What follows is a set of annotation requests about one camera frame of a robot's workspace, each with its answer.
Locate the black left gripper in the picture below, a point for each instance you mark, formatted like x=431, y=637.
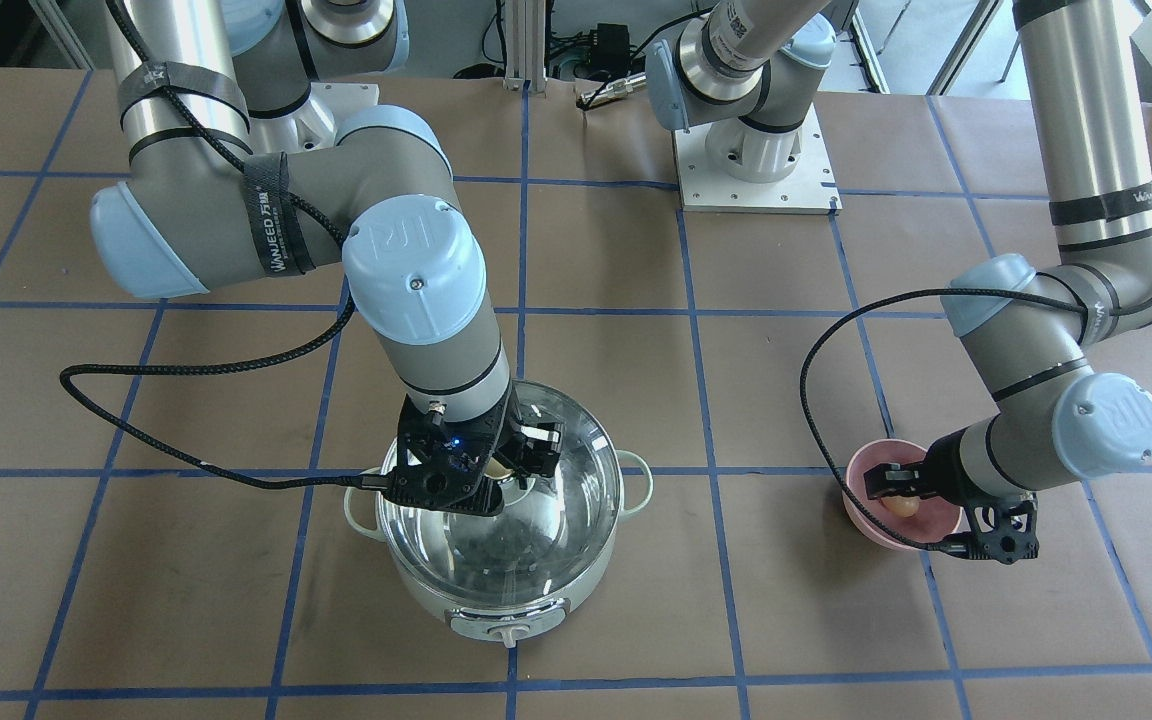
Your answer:
x=944, y=471

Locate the brown egg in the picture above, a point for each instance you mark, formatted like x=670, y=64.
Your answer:
x=902, y=506

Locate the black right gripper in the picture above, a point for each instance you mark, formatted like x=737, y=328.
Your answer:
x=537, y=447

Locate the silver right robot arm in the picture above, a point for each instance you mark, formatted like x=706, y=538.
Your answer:
x=239, y=172

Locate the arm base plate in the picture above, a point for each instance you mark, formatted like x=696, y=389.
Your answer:
x=331, y=105
x=730, y=167

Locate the aluminium frame post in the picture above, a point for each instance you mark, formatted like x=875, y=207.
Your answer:
x=525, y=28

